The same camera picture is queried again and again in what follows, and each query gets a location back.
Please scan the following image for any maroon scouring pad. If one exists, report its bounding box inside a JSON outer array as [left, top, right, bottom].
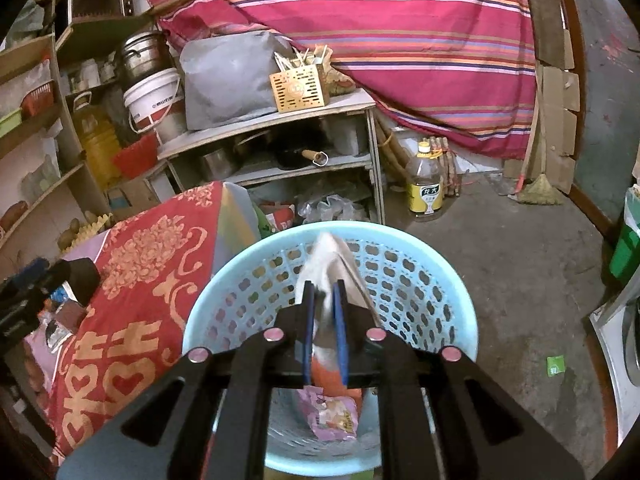
[[54, 300, 87, 334]]

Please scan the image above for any steel cooking pot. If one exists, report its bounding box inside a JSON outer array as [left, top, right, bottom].
[[115, 30, 174, 90]]

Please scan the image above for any clear yellow label bottle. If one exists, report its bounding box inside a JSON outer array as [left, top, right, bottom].
[[406, 138, 444, 219]]

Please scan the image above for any yellow chopstick holder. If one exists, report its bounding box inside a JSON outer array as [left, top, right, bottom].
[[269, 44, 332, 113]]

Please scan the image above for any grey cloth rag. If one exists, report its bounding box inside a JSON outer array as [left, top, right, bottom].
[[295, 232, 382, 371]]

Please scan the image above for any green plastic tray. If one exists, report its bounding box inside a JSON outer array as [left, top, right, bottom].
[[0, 108, 22, 136]]

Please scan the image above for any red plastic basket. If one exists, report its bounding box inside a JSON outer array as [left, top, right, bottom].
[[112, 133, 158, 179]]

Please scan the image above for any straw broom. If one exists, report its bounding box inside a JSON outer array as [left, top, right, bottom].
[[511, 76, 562, 206]]

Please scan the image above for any grey low shelf unit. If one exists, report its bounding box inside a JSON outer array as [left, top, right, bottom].
[[158, 89, 386, 224]]

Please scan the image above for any striped pink red curtain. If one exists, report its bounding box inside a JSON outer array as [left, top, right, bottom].
[[148, 0, 536, 159]]

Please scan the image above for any pink white snack bag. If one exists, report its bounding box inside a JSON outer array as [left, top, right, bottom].
[[295, 386, 359, 442]]

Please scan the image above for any orange biscuit wrapper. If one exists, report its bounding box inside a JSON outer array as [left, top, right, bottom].
[[311, 358, 362, 403]]

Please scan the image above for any white red plastic bucket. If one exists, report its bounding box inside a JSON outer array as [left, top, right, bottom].
[[124, 68, 188, 143]]

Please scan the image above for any black silver foil bag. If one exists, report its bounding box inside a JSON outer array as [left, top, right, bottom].
[[62, 258, 101, 307]]

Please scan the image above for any red small basket on shelf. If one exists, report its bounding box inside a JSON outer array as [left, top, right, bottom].
[[21, 79, 55, 120]]

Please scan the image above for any red gold patterned towel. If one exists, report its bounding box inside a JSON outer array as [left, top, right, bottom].
[[49, 180, 262, 461]]

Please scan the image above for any steel pot in shelf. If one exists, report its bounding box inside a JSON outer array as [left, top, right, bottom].
[[200, 146, 240, 181]]

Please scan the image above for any wooden wall shelf unit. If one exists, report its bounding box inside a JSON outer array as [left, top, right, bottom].
[[1, 35, 110, 278]]

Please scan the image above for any purple table mat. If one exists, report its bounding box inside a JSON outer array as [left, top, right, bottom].
[[60, 230, 110, 262]]

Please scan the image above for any cardboard box blue label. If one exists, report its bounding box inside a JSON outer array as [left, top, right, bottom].
[[105, 186, 132, 214]]

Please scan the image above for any yellow oil jug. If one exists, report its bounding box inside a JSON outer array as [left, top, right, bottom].
[[72, 91, 122, 191]]

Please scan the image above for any yellow egg tray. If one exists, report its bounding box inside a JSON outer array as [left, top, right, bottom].
[[61, 214, 114, 255]]

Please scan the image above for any wooden handled pan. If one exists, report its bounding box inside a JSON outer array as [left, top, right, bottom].
[[274, 148, 330, 170]]

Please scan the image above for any light blue plastic basket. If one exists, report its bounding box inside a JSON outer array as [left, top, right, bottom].
[[182, 221, 478, 477]]

